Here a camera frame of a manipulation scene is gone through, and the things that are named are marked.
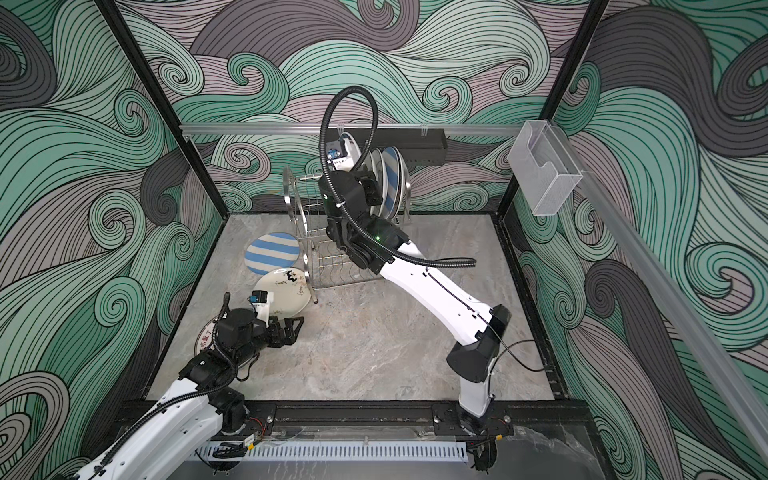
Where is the white plate cloud emblem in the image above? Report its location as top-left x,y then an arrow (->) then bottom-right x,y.
371,149 -> 386,187

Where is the orange sun plate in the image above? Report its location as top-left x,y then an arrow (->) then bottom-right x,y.
194,318 -> 217,355

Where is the blue striped plate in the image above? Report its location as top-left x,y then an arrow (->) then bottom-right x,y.
244,232 -> 301,275
382,147 -> 403,219

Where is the green rimmed white plate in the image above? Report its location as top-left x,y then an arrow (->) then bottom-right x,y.
340,133 -> 362,171

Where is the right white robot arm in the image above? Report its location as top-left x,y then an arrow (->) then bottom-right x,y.
319,171 -> 511,430

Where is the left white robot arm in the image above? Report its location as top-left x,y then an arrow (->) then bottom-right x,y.
70,306 -> 304,479

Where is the white plate black squiggle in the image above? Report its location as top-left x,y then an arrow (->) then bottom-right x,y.
252,267 -> 314,319

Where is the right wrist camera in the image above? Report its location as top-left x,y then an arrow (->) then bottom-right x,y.
326,139 -> 354,171

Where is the steel wire dish rack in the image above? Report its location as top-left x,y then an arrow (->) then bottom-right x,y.
282,167 -> 382,290

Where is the black perforated wall shelf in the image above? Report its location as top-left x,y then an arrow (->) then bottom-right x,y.
320,128 -> 447,167

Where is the right black corrugated cable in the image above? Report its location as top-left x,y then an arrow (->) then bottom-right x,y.
319,85 -> 478,269

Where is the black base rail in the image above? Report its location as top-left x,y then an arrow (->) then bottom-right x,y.
113,398 -> 592,428

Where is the white slotted cable duct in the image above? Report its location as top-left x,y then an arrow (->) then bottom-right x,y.
230,440 -> 469,463

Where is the aluminium wall rail back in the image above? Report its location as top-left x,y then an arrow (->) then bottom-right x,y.
180,122 -> 522,137

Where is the aluminium wall rail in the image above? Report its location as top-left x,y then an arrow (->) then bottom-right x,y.
550,125 -> 767,460
180,122 -> 522,137

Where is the clear acrylic wall box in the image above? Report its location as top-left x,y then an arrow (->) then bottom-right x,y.
507,120 -> 583,216

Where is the aluminium wall rail right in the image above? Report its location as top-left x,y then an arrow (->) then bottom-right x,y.
550,125 -> 767,460

